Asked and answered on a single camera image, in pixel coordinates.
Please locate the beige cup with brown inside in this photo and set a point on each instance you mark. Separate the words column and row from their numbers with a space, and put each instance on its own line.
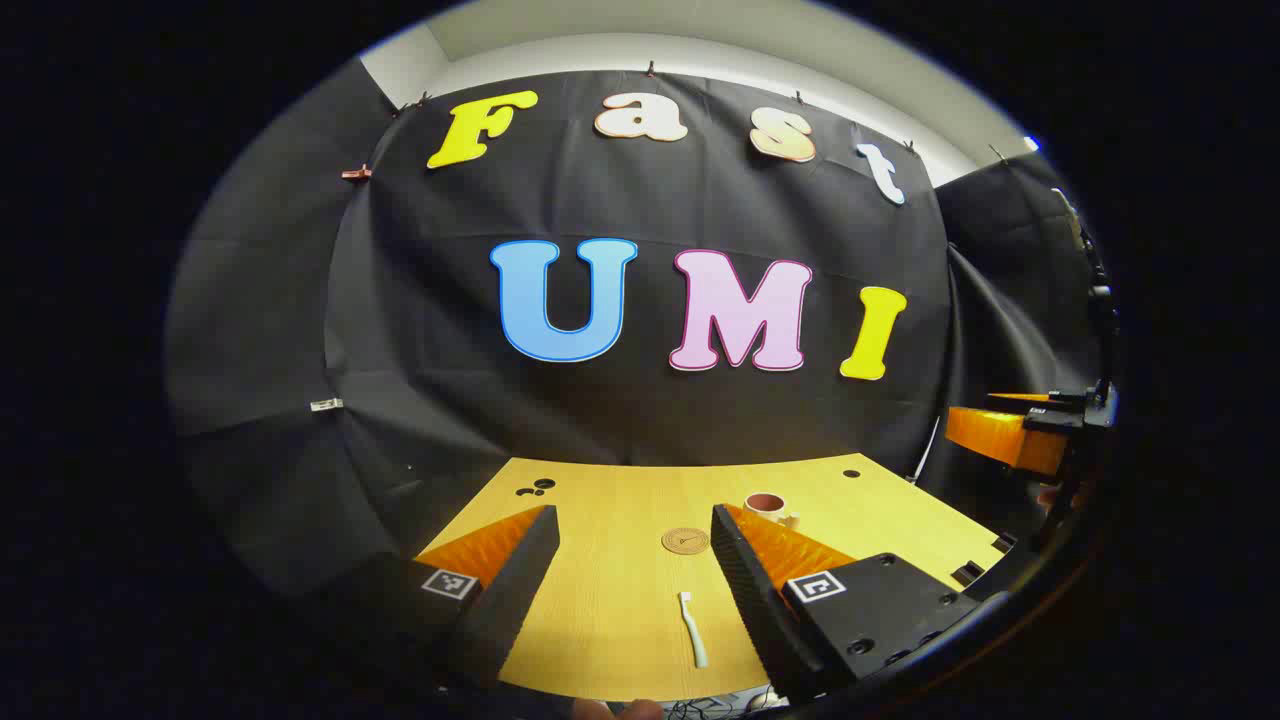
column 768, row 506

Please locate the small white clip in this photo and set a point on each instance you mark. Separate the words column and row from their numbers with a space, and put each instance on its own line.
column 325, row 404

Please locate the round cork coaster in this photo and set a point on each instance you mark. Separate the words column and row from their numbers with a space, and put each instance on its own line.
column 685, row 541

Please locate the pale green toothbrush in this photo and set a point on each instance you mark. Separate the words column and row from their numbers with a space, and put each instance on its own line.
column 694, row 635

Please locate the copper clip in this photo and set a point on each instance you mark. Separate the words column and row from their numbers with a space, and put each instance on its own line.
column 356, row 173

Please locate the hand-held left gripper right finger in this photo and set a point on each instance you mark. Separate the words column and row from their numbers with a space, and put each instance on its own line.
column 750, row 590

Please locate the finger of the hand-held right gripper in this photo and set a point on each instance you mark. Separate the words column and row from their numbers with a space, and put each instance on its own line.
column 1055, row 403
column 1000, row 438

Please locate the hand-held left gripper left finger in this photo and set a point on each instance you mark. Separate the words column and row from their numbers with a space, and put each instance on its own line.
column 515, row 590

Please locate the wooden desktop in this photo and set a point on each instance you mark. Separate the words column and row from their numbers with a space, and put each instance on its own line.
column 620, row 510

